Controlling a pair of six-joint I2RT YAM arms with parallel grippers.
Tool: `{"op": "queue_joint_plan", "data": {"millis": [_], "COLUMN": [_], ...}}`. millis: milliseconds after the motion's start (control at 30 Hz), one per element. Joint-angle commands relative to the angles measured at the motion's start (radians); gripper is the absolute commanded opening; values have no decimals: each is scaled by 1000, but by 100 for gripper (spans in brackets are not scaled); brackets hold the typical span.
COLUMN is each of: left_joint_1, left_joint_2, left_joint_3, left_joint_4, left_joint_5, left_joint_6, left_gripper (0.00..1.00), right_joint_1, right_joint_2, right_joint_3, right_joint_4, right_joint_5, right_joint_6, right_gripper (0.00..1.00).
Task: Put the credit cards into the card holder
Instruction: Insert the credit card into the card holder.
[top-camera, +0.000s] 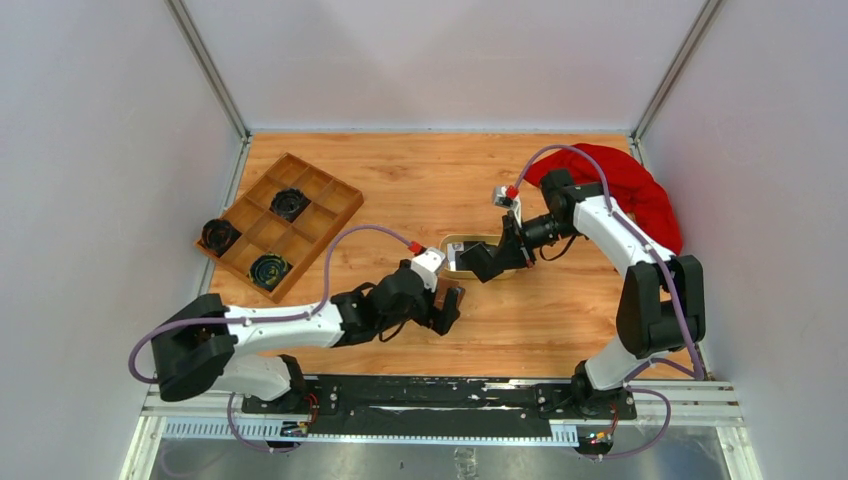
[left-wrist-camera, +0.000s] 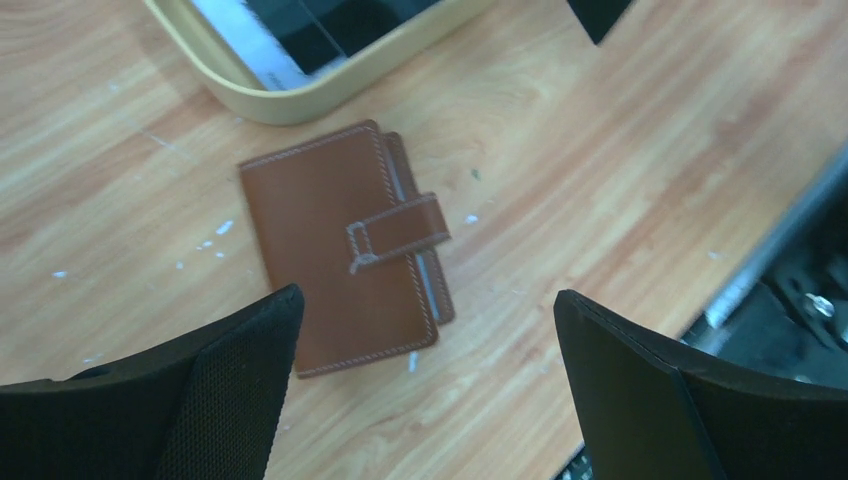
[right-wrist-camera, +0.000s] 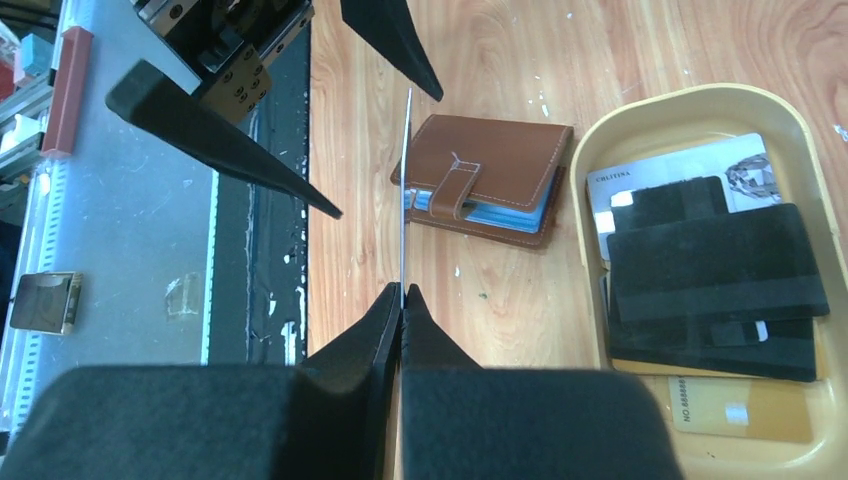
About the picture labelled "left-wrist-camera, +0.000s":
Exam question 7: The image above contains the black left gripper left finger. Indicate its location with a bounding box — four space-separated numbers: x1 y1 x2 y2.
1 285 305 479

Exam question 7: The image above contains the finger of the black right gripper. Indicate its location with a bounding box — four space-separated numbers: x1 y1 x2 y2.
567 0 633 46

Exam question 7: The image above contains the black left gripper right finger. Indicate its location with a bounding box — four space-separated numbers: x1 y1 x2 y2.
553 290 847 479

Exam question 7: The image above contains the brown leather card holder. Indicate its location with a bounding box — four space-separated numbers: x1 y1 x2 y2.
238 120 455 379

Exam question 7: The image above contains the black card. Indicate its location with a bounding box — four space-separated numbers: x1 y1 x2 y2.
246 0 437 74

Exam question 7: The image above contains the beige oval tray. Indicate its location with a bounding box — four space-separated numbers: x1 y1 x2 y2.
145 0 491 126

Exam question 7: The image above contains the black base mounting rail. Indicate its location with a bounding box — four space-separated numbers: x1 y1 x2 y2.
681 149 847 389

